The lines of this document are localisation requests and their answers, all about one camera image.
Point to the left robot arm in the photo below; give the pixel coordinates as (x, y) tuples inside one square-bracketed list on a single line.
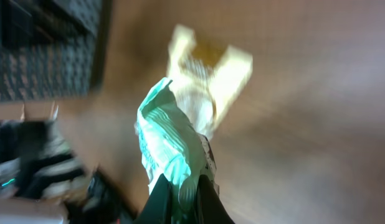
[(36, 162)]

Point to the teal white snack packet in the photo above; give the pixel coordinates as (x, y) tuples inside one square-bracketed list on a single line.
[(171, 147)]

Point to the brown Pantree snack packet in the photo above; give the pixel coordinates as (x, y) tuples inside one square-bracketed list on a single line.
[(207, 77)]

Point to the grey plastic mesh basket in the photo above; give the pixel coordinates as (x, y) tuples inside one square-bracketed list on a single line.
[(52, 49)]

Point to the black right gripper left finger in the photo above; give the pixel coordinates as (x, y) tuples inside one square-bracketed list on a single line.
[(158, 208)]

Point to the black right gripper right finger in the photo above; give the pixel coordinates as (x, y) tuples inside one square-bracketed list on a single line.
[(208, 208)]

